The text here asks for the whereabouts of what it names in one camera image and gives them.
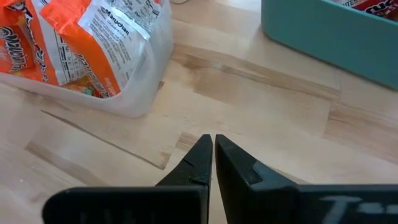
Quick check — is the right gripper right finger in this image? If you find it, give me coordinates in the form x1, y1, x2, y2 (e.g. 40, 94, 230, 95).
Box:
214, 133, 398, 224

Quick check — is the clear plastic bin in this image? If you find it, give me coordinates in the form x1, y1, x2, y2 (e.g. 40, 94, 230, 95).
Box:
0, 0, 174, 119

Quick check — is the orange Maruchan noodle packet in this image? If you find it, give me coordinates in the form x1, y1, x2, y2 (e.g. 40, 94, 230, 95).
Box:
0, 0, 37, 77
39, 0, 164, 100
23, 0, 94, 88

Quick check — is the teal plastic bin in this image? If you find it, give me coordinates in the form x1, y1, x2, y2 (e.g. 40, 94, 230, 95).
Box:
260, 0, 398, 91

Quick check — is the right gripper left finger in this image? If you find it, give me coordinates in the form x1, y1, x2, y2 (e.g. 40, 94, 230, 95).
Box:
42, 133, 214, 224

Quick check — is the red Maruchan noodle packet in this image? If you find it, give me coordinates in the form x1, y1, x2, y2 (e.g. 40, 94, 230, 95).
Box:
331, 0, 398, 22

